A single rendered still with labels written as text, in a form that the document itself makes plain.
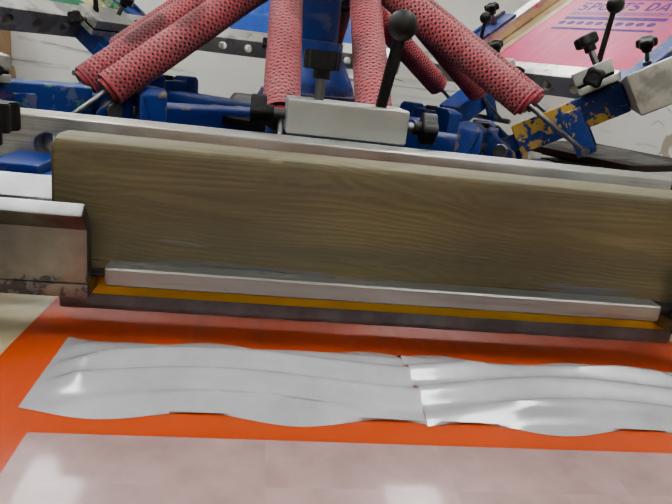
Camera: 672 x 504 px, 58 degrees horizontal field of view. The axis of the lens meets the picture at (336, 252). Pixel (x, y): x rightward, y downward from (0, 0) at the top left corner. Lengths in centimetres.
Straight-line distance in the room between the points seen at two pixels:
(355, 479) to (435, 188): 17
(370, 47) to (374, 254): 58
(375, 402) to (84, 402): 13
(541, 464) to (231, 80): 428
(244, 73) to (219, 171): 415
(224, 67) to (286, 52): 362
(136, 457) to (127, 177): 15
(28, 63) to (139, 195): 442
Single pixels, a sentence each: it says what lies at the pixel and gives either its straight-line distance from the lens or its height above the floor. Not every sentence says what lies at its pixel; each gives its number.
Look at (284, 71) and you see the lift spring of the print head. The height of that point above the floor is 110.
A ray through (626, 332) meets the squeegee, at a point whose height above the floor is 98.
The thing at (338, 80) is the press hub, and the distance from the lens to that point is 114.
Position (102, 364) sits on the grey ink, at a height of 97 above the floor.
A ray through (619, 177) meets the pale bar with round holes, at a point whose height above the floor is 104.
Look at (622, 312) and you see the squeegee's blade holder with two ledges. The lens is 40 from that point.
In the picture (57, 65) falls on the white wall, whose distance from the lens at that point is 469.
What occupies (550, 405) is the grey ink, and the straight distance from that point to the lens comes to 32.
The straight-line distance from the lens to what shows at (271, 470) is 25.
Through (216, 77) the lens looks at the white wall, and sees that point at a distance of 449.
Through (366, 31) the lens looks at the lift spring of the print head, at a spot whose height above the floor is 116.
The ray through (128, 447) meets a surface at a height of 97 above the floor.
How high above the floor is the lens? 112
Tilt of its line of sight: 18 degrees down
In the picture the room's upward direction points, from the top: 7 degrees clockwise
